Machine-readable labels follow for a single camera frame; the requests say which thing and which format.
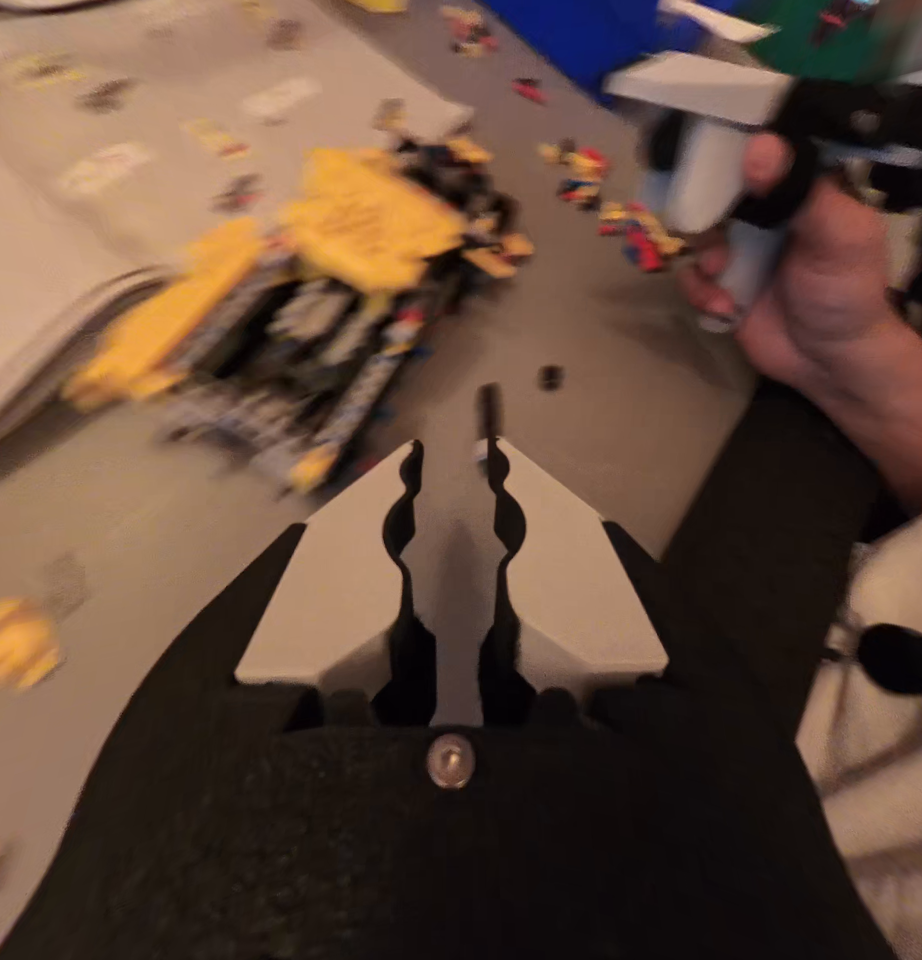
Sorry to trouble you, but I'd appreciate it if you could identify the open instruction booklet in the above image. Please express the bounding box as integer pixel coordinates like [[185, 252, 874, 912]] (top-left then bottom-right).
[[0, 0, 478, 451]]

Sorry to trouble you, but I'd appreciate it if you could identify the person's right hand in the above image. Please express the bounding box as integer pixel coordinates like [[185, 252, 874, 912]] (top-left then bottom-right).
[[677, 133, 915, 402]]

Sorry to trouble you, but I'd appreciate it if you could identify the pile of colourful toy bricks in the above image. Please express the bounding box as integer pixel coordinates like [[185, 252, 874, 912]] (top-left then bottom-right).
[[434, 3, 690, 275]]

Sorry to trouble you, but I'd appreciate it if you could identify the grey toy beam piece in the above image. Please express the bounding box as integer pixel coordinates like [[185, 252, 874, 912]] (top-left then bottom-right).
[[42, 553, 88, 622]]

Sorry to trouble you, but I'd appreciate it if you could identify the grey desk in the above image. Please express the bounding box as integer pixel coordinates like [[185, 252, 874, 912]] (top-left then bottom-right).
[[0, 0, 758, 939]]

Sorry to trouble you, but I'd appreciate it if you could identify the black badge reel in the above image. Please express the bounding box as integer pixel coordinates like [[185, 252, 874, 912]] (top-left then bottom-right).
[[824, 622, 922, 697]]

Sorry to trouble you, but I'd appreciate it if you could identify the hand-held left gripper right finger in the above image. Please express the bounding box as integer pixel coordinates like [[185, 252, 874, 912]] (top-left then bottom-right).
[[476, 435, 670, 726]]

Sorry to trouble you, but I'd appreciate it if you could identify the green plastic bin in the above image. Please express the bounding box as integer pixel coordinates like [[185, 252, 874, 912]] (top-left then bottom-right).
[[746, 0, 915, 84]]

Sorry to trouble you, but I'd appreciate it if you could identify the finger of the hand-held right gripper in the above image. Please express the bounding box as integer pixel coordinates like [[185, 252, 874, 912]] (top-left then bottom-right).
[[602, 51, 798, 127]]

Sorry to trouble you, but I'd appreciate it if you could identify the yellow toy car model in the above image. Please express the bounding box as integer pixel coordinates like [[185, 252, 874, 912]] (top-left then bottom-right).
[[62, 135, 538, 498]]

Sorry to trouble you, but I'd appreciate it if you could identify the yellow toy panel piece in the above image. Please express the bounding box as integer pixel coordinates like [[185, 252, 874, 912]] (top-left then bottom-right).
[[0, 597, 63, 691]]

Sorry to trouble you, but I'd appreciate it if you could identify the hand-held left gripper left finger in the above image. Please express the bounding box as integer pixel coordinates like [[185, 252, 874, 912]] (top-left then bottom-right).
[[234, 439, 438, 726]]

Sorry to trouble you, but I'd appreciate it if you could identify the blue plastic bin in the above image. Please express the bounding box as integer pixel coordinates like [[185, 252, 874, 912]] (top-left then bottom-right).
[[477, 0, 732, 108]]

